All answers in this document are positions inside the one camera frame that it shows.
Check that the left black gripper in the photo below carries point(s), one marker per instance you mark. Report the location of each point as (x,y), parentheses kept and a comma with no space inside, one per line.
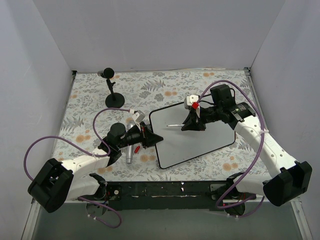
(145,135)

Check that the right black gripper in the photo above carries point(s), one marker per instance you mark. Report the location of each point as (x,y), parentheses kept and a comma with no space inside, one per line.
(198,119)

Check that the red marker cap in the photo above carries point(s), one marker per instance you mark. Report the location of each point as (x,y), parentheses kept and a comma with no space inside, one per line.
(137,149)

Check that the red white marker pen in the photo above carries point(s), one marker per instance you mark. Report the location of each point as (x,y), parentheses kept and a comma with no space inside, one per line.
(175,125)

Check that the white whiteboard black frame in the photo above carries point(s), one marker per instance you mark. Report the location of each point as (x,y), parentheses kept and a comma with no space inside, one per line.
(180,146)

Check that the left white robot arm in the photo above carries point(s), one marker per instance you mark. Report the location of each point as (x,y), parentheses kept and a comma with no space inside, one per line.
(58,181)

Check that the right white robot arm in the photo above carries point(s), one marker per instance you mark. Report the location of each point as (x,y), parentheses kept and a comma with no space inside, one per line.
(273,173)

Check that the silver microphone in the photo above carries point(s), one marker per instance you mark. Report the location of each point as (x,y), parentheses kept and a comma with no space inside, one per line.
(130,148)

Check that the black microphone stand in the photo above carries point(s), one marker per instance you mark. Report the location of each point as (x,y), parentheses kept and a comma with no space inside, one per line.
(114,99)

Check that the floral table mat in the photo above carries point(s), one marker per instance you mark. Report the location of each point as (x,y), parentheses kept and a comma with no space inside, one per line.
(86,120)

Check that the black base bar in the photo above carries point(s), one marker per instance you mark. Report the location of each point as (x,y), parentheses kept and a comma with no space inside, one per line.
(164,195)

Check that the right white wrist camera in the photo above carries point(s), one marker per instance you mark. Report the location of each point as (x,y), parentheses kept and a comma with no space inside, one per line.
(191,102)

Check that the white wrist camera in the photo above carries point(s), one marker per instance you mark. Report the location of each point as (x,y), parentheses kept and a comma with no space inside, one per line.
(191,102)
(138,117)

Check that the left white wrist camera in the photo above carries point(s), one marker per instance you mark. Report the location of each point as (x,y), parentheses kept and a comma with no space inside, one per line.
(138,117)

